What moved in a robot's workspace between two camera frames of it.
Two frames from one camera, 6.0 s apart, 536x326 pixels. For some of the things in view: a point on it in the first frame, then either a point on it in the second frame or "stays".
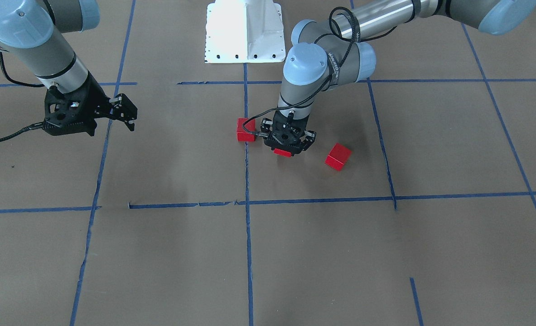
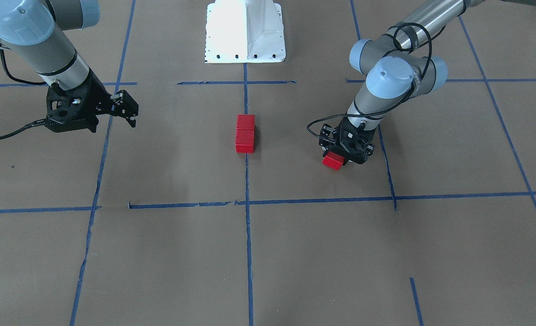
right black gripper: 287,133 to 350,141
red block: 243,135 stays
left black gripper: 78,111 stays
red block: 337,157 stays
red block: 282,152 to 244,141
